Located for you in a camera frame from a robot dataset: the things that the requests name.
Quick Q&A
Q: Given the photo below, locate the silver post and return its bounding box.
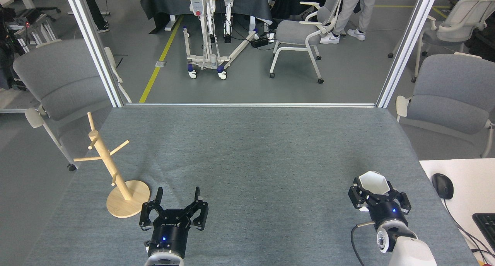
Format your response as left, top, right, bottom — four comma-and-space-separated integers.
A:
63, 0, 132, 108
376, 0, 441, 108

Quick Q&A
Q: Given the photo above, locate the grey chair with white frame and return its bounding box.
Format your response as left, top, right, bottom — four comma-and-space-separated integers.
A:
269, 0, 348, 84
13, 39, 132, 172
388, 0, 495, 83
395, 53, 495, 159

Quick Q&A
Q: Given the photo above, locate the wooden cup rack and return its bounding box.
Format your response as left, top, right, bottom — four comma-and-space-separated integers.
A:
73, 112, 150, 219

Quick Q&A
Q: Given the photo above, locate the black computer mouse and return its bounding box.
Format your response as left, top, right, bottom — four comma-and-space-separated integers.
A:
432, 173, 454, 200

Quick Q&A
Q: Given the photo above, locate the white hexagonal cup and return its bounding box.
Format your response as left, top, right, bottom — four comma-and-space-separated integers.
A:
355, 171, 391, 213

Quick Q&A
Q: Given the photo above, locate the person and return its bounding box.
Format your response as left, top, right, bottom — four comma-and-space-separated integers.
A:
320, 0, 379, 44
81, 0, 110, 34

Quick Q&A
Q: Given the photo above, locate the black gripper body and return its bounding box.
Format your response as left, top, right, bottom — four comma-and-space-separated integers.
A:
369, 201, 408, 230
146, 209, 191, 257

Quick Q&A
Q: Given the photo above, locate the black power strip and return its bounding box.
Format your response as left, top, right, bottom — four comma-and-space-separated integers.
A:
251, 33, 276, 49

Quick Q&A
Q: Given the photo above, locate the white stand on wheels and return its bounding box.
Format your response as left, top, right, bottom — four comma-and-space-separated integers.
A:
175, 0, 260, 80

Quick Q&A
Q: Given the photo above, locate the white desk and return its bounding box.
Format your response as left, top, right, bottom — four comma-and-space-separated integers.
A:
420, 158, 495, 266

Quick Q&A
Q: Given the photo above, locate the table with dark cloth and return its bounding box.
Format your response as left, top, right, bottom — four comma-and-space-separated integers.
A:
140, 0, 273, 35

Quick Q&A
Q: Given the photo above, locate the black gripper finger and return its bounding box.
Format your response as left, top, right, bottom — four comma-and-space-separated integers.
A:
388, 190, 412, 215
348, 177, 384, 212
182, 187, 209, 231
139, 187, 166, 231

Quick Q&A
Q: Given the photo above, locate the black mouse cable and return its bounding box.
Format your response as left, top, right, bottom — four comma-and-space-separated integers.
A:
443, 198, 495, 259

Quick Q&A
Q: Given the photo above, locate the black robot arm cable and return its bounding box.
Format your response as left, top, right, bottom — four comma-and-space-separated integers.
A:
350, 221, 376, 266

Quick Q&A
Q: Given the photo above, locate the black keyboard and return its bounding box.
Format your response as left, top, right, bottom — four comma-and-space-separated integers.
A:
472, 213, 495, 253

